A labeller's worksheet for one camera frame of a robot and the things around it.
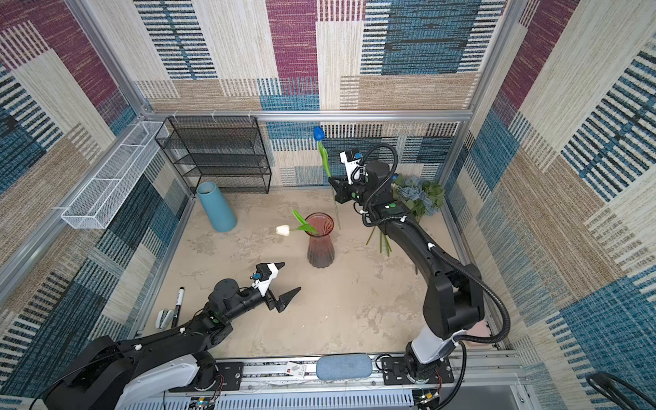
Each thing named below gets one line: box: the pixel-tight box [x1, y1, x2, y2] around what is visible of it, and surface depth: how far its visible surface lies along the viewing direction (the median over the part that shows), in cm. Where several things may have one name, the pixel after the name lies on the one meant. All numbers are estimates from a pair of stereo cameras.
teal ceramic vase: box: [196, 181, 238, 234], surface depth 97 cm
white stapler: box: [155, 309, 175, 330], surface depth 84 cm
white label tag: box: [285, 361, 307, 379], surface depth 76 cm
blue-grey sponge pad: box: [316, 353, 374, 381], surface depth 74 cm
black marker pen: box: [171, 287, 186, 329], surface depth 88 cm
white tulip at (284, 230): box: [275, 209, 318, 237], surface depth 80 cm
